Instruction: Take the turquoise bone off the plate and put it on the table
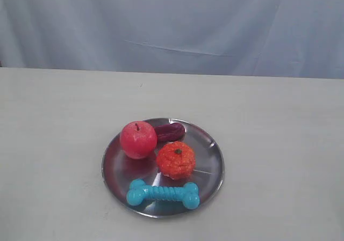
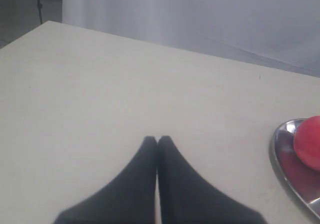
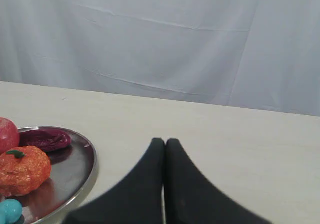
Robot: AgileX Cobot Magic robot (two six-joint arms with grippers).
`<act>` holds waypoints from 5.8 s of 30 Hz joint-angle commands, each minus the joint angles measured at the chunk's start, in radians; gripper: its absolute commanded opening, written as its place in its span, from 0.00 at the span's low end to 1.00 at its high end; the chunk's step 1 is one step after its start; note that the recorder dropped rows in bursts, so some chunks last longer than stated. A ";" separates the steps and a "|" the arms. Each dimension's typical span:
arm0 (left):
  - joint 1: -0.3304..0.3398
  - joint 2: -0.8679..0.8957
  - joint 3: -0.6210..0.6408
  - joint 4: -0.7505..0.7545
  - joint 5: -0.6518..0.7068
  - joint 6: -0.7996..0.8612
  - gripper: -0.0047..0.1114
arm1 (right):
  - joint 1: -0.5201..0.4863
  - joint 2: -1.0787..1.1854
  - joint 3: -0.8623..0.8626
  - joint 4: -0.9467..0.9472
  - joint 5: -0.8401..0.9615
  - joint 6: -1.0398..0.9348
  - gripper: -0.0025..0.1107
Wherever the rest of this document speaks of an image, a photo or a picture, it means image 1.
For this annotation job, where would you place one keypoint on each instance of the dark purple toy sweet potato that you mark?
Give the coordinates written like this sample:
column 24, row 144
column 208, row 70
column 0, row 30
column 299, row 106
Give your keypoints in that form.
column 169, row 132

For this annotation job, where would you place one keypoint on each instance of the pale blue backdrop curtain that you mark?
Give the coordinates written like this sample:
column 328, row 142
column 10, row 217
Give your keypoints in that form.
column 289, row 38

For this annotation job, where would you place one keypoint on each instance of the orange toy tangerine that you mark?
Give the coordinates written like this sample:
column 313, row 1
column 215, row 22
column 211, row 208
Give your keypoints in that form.
column 176, row 160

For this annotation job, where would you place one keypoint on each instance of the round silver metal plate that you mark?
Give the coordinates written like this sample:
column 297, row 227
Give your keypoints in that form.
column 118, row 171

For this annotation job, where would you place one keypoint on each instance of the turquoise toy dog bone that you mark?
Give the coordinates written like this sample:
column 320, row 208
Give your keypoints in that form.
column 140, row 191

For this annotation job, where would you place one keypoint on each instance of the red toy apple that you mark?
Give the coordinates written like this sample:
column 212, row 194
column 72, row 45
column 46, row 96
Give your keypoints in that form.
column 138, row 139

